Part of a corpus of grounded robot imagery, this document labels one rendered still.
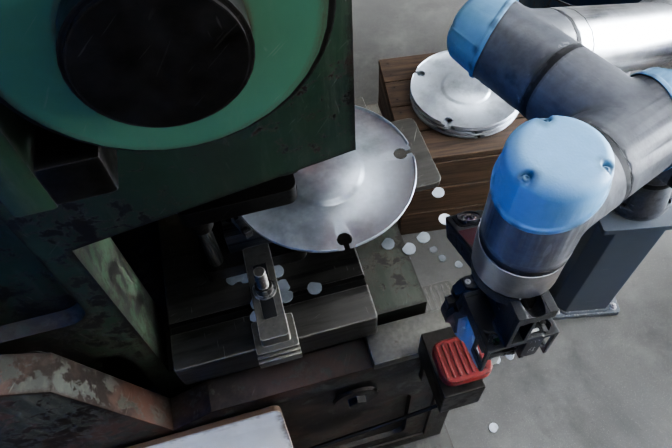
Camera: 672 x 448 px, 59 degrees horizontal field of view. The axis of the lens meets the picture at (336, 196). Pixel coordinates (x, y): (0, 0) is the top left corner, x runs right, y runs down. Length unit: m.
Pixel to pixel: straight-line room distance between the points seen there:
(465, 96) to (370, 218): 0.78
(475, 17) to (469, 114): 1.02
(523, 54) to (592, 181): 0.15
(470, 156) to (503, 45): 1.02
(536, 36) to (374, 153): 0.47
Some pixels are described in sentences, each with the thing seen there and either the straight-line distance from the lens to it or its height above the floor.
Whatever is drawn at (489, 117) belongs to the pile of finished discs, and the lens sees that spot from 1.57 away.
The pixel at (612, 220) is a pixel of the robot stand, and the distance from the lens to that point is 1.37.
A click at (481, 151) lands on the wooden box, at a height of 0.35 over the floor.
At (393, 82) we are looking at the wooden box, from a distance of 1.68.
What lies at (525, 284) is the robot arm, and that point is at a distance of 0.51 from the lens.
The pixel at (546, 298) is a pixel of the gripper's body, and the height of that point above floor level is 1.05.
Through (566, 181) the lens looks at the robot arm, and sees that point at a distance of 0.41.
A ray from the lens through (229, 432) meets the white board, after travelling 1.01.
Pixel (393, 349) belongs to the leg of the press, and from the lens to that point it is 0.94.
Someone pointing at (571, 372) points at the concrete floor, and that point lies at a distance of 1.69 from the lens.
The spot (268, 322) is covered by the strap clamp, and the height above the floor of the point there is 0.76.
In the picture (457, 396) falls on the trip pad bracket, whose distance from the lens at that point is 0.87.
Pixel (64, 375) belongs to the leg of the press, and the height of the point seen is 0.82.
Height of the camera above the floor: 1.52
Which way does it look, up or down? 55 degrees down
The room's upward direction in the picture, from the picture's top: 4 degrees counter-clockwise
